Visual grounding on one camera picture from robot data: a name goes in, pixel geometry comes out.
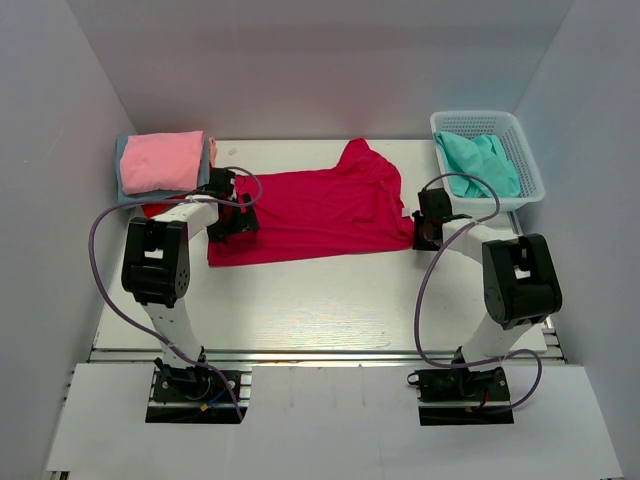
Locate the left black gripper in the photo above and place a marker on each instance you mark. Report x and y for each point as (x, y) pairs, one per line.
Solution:
(218, 232)

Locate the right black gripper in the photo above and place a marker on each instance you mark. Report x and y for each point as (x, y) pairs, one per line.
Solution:
(419, 242)

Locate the crimson red t shirt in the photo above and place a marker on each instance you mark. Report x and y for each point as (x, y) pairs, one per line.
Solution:
(354, 207)

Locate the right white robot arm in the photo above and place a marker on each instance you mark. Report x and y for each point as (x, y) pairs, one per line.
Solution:
(520, 284)

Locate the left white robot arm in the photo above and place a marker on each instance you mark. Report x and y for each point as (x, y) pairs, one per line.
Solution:
(156, 264)

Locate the grey-blue folded t shirt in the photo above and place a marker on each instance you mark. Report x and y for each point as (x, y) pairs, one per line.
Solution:
(154, 195)

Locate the teal crumpled t shirt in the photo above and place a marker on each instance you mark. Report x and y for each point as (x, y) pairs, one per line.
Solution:
(482, 156)

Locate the peach folded t shirt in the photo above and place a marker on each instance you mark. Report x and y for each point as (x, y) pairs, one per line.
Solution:
(212, 148)

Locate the white plastic basket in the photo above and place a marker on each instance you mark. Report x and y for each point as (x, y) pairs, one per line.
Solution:
(506, 127)

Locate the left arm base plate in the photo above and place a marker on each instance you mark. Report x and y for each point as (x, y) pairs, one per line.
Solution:
(196, 396)

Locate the aluminium table edge rail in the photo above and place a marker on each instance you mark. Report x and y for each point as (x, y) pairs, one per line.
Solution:
(263, 357)

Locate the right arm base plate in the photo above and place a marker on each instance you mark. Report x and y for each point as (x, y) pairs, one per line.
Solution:
(460, 397)

